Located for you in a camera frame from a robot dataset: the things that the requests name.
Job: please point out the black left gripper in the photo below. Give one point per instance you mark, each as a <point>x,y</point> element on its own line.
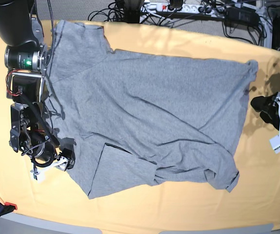
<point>266,105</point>

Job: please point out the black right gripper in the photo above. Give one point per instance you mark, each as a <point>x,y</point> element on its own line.
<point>49,155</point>

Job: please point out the grey t-shirt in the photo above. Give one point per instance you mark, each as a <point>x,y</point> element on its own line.
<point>137,119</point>

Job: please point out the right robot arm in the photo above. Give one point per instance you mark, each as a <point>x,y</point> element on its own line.
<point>27,58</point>

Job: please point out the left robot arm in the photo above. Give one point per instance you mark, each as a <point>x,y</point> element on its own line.
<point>277,100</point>

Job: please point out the yellow table cloth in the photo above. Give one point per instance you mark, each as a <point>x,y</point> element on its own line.
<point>172,205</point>

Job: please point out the black power adapter brick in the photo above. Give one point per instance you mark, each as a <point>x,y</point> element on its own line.
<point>243,17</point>

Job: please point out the white power strip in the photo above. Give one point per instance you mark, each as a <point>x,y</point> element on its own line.
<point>160,8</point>

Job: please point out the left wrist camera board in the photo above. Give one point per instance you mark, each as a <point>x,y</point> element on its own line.
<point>275,144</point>

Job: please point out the black centre post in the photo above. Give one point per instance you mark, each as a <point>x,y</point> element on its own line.
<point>132,11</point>

